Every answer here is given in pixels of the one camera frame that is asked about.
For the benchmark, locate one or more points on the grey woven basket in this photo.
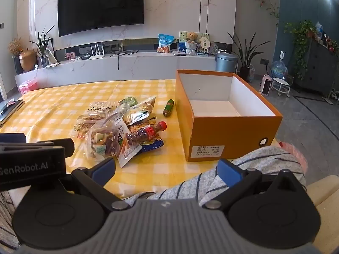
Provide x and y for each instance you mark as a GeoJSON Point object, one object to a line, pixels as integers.
{"type": "Point", "coordinates": [191, 49]}

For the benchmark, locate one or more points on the grey trash can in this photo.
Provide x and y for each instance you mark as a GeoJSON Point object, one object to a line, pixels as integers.
{"type": "Point", "coordinates": [226, 62]}

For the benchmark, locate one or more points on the dried flowers in dark vase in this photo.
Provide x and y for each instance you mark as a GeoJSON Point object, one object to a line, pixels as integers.
{"type": "Point", "coordinates": [16, 46]}

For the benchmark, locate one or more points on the black television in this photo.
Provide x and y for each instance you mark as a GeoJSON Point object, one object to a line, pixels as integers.
{"type": "Point", "coordinates": [100, 5]}

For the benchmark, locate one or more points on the white wifi router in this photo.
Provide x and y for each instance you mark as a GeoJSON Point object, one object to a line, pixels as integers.
{"type": "Point", "coordinates": [96, 57]}

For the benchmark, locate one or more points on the gold vase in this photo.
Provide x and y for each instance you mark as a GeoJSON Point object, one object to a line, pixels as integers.
{"type": "Point", "coordinates": [27, 60]}

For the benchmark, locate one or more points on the grey striped clothing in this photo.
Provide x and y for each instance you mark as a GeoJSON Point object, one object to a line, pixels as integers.
{"type": "Point", "coordinates": [190, 187]}

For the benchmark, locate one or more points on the pink and white heater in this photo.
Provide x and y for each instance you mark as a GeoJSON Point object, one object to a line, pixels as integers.
{"type": "Point", "coordinates": [266, 84]}

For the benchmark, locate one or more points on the green printed poster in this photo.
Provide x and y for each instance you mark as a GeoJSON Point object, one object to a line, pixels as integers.
{"type": "Point", "coordinates": [182, 35]}

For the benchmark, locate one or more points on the trailing green plant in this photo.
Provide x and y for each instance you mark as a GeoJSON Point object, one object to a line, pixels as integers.
{"type": "Point", "coordinates": [302, 37]}

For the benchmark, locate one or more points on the beige potato chips packet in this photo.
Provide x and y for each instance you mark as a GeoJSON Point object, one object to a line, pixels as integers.
{"type": "Point", "coordinates": [145, 108]}

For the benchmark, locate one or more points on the blue snack packet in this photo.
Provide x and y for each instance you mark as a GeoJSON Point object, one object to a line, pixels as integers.
{"type": "Point", "coordinates": [153, 145]}

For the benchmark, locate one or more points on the green plant in blue vase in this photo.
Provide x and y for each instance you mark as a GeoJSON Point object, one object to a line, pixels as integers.
{"type": "Point", "coordinates": [43, 58]}

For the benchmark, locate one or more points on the pink box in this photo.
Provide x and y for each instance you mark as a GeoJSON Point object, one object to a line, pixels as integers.
{"type": "Point", "coordinates": [28, 86]}

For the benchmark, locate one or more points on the tall potted plant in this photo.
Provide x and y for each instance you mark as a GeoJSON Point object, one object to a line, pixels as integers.
{"type": "Point", "coordinates": [245, 71]}

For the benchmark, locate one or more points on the small picture frame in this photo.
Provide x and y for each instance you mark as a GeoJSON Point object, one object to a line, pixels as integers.
{"type": "Point", "coordinates": [70, 56]}

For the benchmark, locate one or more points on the white round fan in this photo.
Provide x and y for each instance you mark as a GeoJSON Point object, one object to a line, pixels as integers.
{"type": "Point", "coordinates": [205, 42]}

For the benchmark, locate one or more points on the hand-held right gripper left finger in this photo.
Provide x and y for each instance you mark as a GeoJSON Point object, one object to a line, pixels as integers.
{"type": "Point", "coordinates": [106, 168]}

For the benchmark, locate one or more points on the patterned round fan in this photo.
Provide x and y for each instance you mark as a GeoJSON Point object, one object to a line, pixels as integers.
{"type": "Point", "coordinates": [214, 48]}

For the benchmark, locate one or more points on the puffed rice cake packet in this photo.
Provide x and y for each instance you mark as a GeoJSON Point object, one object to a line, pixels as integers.
{"type": "Point", "coordinates": [100, 107]}

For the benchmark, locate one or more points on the white snack packet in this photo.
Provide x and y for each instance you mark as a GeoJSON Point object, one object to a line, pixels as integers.
{"type": "Point", "coordinates": [127, 153]}

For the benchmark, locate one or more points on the dark cabinet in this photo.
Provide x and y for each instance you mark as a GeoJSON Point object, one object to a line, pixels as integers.
{"type": "Point", "coordinates": [317, 68]}

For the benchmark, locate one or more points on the blue and white food bag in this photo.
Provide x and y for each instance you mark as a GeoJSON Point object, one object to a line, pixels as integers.
{"type": "Point", "coordinates": [165, 45]}

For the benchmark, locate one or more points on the brown teddy bear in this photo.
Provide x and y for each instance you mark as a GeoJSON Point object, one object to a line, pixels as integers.
{"type": "Point", "coordinates": [192, 37]}

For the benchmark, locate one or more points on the brown brittle snack packet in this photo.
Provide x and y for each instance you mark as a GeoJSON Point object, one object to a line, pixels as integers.
{"type": "Point", "coordinates": [87, 120]}

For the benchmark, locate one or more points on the white marble media console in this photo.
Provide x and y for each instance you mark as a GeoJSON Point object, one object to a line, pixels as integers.
{"type": "Point", "coordinates": [132, 66]}

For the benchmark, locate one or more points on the white round stool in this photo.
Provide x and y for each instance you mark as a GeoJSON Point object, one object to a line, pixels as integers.
{"type": "Point", "coordinates": [281, 81]}

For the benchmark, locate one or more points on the white paper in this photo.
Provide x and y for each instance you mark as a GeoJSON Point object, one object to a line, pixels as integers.
{"type": "Point", "coordinates": [53, 64]}

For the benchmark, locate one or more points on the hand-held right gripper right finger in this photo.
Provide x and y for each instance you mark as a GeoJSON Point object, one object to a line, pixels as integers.
{"type": "Point", "coordinates": [227, 172]}

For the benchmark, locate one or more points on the white laptop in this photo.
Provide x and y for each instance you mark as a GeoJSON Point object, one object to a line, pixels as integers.
{"type": "Point", "coordinates": [180, 53]}

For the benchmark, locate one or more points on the green snack packet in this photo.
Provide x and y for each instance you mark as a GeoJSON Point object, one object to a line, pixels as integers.
{"type": "Point", "coordinates": [131, 101]}

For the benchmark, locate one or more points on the blue water jug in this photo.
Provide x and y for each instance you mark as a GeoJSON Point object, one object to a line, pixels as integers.
{"type": "Point", "coordinates": [279, 68]}

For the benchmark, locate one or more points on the dark books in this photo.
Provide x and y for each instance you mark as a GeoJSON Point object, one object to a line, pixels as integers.
{"type": "Point", "coordinates": [10, 109]}

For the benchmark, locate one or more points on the green sausage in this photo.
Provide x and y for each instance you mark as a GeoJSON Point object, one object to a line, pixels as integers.
{"type": "Point", "coordinates": [168, 108]}

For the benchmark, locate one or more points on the orange cardboard box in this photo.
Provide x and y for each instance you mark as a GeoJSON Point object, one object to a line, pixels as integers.
{"type": "Point", "coordinates": [233, 135]}

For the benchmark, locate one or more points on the clear mixed snack bag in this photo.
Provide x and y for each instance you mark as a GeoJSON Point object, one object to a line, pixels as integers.
{"type": "Point", "coordinates": [102, 140]}

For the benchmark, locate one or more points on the small brown red-capped bottle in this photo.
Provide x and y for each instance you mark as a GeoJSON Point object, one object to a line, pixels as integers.
{"type": "Point", "coordinates": [148, 132]}

